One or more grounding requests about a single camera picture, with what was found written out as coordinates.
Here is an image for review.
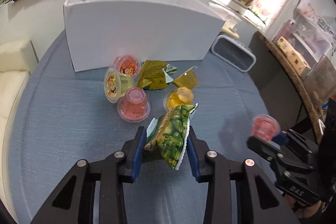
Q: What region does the pink jelly cup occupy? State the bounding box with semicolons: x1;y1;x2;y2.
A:
117;87;150;123
251;114;281;143

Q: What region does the yellow jelly cup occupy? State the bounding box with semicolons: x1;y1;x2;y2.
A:
163;87;194;111
173;66;199;90

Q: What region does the small green snack packet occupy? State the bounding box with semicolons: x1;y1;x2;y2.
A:
144;104;198;170

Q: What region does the wooden shelf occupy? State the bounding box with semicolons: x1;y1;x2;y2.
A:
253;31;323;144

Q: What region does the wooden printed box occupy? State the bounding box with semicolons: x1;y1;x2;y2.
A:
276;36;311;78

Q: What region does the grey white-rimmed tray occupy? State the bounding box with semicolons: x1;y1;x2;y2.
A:
211;34;257;73

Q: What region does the jelly cup with cartoon lid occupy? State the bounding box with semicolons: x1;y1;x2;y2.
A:
104;67;134;103

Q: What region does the olive green snack packet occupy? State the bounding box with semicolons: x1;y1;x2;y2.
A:
136;60;178;90

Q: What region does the pink jelly cup cartoon lid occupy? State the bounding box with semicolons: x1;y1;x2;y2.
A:
114;55;141;79

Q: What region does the cream white sofa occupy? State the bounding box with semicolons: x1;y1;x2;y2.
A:
0;39;38;220

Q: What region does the white cardboard box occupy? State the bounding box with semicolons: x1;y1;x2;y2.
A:
63;0;224;72

